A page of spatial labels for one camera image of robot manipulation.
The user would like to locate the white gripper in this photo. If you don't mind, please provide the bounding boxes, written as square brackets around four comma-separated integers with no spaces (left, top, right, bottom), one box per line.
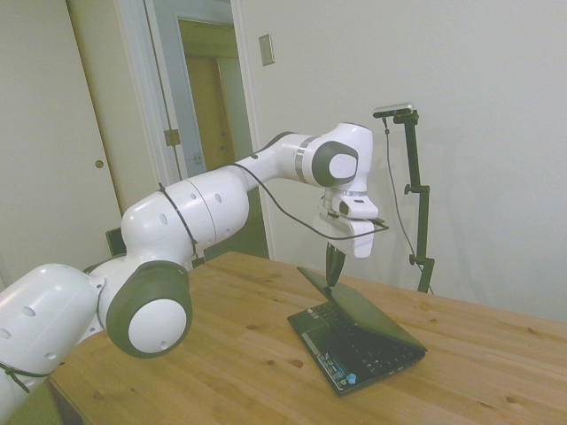
[315,204,378,288]

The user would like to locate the black laptop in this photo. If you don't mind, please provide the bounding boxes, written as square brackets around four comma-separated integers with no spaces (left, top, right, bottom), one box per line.
[286,265,429,397]

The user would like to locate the wooden hallway door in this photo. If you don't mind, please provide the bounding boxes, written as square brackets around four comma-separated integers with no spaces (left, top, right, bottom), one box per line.
[185,54,243,172]

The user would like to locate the black box-shaped object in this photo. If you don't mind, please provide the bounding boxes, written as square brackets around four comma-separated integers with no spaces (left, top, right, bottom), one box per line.
[105,227,128,258]

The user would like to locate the white open door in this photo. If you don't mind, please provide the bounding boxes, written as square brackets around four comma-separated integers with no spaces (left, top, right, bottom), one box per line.
[144,0,221,262]

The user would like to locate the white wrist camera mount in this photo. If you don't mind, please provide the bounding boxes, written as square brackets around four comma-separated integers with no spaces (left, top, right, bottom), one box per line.
[331,196,381,222]

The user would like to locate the grey camera cable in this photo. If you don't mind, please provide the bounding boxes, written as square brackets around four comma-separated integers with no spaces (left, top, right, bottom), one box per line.
[381,116,423,270]

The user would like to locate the black camera stand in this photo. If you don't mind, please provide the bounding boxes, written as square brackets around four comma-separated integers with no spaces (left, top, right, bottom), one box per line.
[392,111,437,295]

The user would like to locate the black cable tie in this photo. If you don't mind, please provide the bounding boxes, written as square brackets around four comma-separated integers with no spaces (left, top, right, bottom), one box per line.
[0,360,66,394]
[157,182,206,268]

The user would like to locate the grey exterior camera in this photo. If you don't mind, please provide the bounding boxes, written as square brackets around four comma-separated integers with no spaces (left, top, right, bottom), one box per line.
[372,102,418,120]

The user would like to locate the metal wall switch plate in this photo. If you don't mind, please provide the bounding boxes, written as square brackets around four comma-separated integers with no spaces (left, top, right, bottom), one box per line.
[258,33,276,68]

